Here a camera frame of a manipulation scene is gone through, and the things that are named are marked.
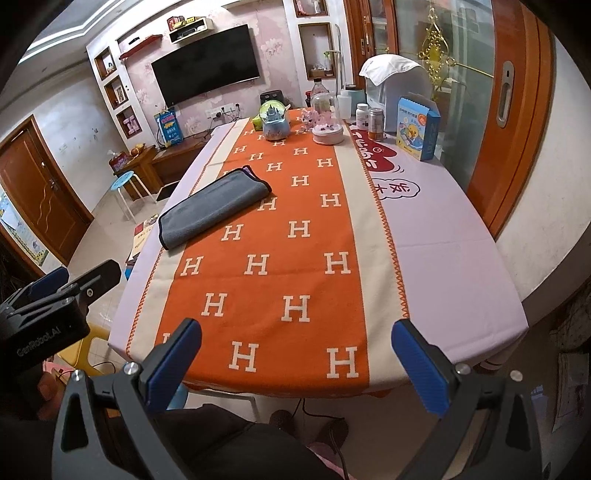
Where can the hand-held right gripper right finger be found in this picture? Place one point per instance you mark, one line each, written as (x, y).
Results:
(422, 364)

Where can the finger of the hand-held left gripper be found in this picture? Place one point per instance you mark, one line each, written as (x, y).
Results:
(48, 281)
(99, 277)

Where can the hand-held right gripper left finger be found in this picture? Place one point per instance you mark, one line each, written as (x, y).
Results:
(173, 364)

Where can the grey towel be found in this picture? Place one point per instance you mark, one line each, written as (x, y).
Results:
(212, 207)

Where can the person's left hand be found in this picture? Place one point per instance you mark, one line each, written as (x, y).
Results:
(47, 387)

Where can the yellow plastic stool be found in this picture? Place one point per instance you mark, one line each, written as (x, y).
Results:
(85, 344)

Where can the stack of books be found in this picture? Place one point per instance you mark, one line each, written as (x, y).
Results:
(145, 237)

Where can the wooden room door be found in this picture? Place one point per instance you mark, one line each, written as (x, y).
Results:
(39, 194)

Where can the blue round stool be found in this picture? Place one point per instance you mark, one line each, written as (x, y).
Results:
(123, 179)

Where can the person's dark trousers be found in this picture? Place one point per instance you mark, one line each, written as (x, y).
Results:
(240, 443)

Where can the red box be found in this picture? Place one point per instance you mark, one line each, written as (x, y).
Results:
(118, 162)

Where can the pink tablecloth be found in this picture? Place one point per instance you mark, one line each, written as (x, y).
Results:
(438, 240)

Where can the wooden television cabinet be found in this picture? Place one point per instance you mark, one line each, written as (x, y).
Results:
(173, 159)

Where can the orange patterned blanket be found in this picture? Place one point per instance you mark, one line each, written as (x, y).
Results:
(277, 240)

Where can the blue box on cabinet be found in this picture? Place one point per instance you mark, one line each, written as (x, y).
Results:
(169, 128)

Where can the blue printed carton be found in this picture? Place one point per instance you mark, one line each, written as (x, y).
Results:
(418, 131)

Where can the snow globe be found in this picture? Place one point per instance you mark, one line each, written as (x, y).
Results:
(274, 122)

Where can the black flat television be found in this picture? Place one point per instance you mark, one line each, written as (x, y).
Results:
(207, 64)

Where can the brown jar with silver lid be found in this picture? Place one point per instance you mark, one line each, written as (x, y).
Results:
(376, 123)

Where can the small black appliance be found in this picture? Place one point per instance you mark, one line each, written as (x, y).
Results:
(271, 98)

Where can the pink glass dome music box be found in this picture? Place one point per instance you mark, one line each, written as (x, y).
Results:
(328, 133)

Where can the white pill bottle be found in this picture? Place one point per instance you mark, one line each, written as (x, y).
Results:
(362, 117)

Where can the wooden sliding door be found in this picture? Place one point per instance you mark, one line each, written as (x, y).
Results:
(512, 115)

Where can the white countertop appliance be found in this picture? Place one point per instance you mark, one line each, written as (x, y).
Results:
(411, 94)

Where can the white plastic jar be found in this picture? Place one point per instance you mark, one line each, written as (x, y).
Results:
(344, 105)

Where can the teal jar with black lid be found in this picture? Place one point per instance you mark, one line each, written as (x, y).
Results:
(356, 96)

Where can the white cloth cover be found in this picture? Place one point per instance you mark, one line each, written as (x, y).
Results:
(388, 68)

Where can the gold hanging ornament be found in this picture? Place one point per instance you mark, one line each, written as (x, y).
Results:
(434, 41)

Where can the wall poster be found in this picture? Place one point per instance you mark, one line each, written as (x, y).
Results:
(21, 233)

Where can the red wall shelf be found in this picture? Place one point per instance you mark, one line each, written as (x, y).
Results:
(138, 46)

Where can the white wall shelf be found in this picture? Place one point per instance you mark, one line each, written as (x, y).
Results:
(189, 31)

